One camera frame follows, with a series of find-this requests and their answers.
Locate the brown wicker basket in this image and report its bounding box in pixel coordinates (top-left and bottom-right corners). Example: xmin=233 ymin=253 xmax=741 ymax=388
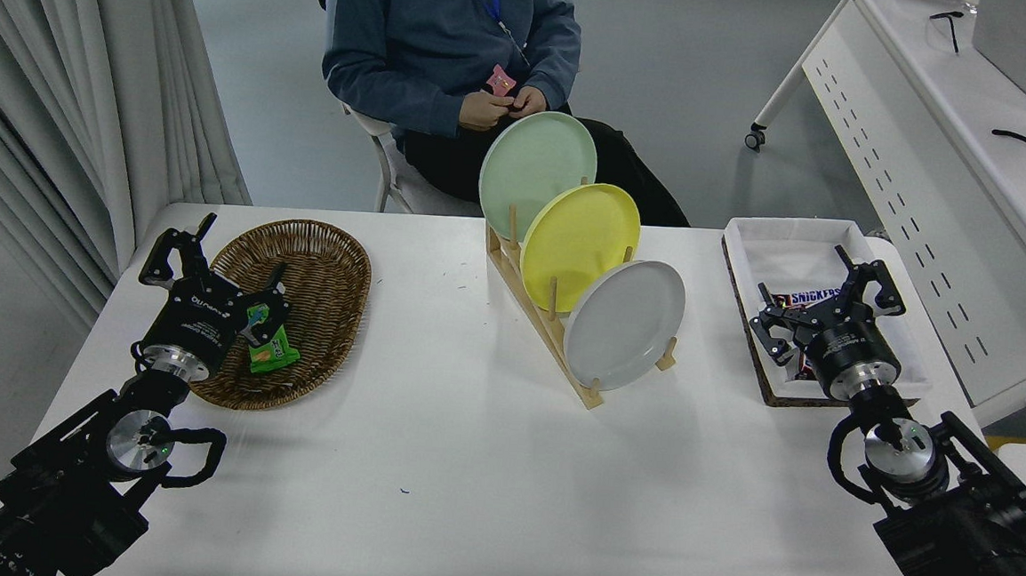
xmin=188 ymin=212 xmax=375 ymax=419

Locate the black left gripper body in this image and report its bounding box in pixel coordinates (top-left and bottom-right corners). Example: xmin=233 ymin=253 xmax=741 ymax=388
xmin=141 ymin=270 xmax=252 ymax=375

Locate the white lined tray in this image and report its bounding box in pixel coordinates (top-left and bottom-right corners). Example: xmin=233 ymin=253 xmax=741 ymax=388
xmin=712 ymin=212 xmax=943 ymax=417

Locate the white curtain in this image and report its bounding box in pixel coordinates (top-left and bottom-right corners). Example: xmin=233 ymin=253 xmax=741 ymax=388
xmin=0 ymin=0 xmax=264 ymax=344

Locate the green snack packet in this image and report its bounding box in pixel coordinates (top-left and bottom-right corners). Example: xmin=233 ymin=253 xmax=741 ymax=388
xmin=242 ymin=302 xmax=304 ymax=377

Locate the person's left hand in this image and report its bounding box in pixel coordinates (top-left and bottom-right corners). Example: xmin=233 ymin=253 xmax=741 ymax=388
xmin=508 ymin=84 xmax=549 ymax=119

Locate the wooden plate rack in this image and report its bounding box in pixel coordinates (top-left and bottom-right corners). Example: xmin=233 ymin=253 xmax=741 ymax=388
xmin=475 ymin=202 xmax=686 ymax=415

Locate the person's right hand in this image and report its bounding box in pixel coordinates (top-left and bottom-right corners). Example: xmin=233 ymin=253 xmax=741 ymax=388
xmin=458 ymin=89 xmax=517 ymax=134

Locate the grey plate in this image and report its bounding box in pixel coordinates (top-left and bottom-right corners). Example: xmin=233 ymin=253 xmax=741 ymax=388
xmin=559 ymin=255 xmax=689 ymax=397

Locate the pale green plate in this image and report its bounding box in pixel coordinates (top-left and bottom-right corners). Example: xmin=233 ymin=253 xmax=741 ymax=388
xmin=475 ymin=108 xmax=601 ymax=247

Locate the white perforated desk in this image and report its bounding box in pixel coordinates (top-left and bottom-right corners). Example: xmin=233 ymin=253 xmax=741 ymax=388
xmin=728 ymin=0 xmax=1026 ymax=432

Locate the yellow plate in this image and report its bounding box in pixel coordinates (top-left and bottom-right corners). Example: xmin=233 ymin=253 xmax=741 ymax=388
xmin=516 ymin=179 xmax=644 ymax=318

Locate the white chair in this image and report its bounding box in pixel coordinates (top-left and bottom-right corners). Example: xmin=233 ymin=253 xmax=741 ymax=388
xmin=297 ymin=0 xmax=496 ymax=220

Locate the person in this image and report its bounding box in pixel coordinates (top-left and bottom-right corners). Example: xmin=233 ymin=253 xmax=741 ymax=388
xmin=312 ymin=0 xmax=705 ymax=228

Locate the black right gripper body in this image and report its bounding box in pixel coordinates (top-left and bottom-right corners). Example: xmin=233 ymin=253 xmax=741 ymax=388
xmin=806 ymin=313 xmax=904 ymax=393

